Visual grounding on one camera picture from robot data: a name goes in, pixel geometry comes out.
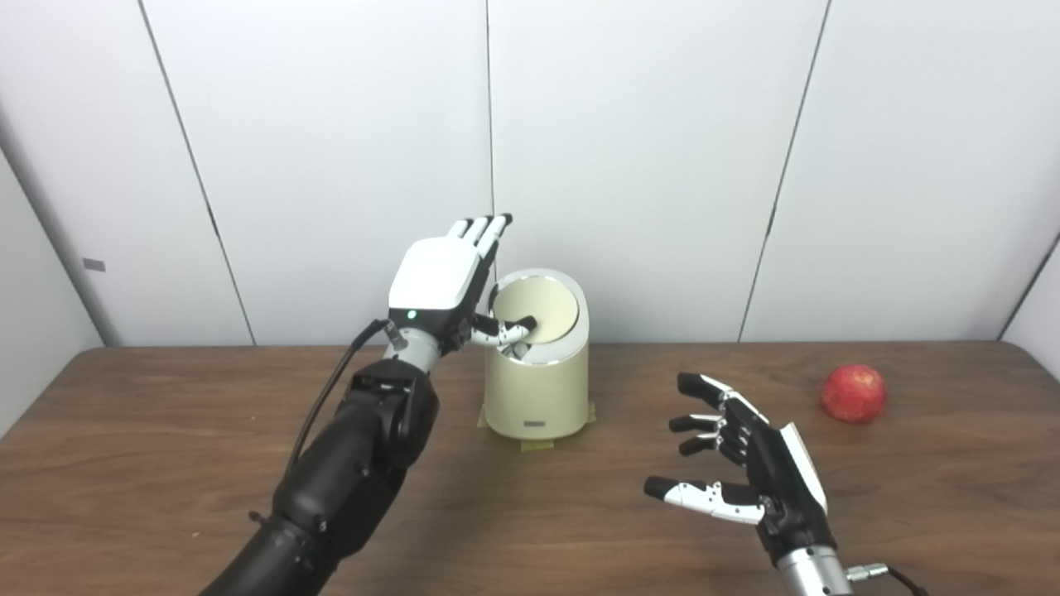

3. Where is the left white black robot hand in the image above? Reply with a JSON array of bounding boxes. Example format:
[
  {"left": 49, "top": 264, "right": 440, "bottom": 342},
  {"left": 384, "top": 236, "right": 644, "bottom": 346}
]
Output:
[{"left": 388, "top": 214, "right": 539, "bottom": 357}]

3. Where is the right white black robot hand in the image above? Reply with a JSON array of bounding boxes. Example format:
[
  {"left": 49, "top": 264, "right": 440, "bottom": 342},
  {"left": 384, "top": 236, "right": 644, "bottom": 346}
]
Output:
[{"left": 643, "top": 372, "right": 837, "bottom": 568}]

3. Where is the red apple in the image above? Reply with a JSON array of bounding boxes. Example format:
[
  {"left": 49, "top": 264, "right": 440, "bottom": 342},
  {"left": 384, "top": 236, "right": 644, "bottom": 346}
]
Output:
[{"left": 821, "top": 363, "right": 887, "bottom": 425}]

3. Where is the cream round bin lid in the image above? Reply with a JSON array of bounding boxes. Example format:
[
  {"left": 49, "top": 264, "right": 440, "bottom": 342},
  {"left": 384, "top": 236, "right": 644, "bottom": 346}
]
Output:
[{"left": 494, "top": 277, "right": 581, "bottom": 345}]

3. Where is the cream-colored bin body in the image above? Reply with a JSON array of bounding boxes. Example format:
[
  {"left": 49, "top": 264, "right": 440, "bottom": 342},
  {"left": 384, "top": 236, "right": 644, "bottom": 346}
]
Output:
[{"left": 482, "top": 267, "right": 591, "bottom": 441}]

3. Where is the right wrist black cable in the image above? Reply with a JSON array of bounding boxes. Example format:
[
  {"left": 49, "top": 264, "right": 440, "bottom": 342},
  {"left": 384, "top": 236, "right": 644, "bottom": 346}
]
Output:
[{"left": 845, "top": 563, "right": 928, "bottom": 596}]

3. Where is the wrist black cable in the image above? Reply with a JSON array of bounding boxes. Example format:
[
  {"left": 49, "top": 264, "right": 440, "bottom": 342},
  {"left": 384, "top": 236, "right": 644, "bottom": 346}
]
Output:
[
  {"left": 286, "top": 319, "right": 408, "bottom": 474},
  {"left": 845, "top": 563, "right": 928, "bottom": 596}
]

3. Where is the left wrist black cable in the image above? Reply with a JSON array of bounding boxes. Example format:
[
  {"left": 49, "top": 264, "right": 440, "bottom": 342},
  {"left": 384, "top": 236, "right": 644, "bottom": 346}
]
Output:
[{"left": 286, "top": 319, "right": 408, "bottom": 474}]

